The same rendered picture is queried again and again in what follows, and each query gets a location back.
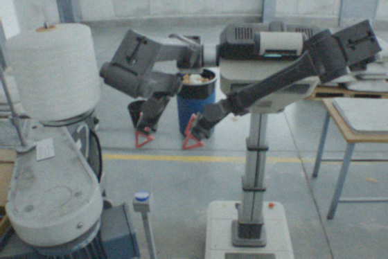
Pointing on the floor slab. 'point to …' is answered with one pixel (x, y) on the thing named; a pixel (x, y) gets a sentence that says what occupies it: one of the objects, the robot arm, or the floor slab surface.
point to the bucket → (135, 111)
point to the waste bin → (195, 97)
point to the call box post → (149, 235)
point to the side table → (345, 155)
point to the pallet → (341, 92)
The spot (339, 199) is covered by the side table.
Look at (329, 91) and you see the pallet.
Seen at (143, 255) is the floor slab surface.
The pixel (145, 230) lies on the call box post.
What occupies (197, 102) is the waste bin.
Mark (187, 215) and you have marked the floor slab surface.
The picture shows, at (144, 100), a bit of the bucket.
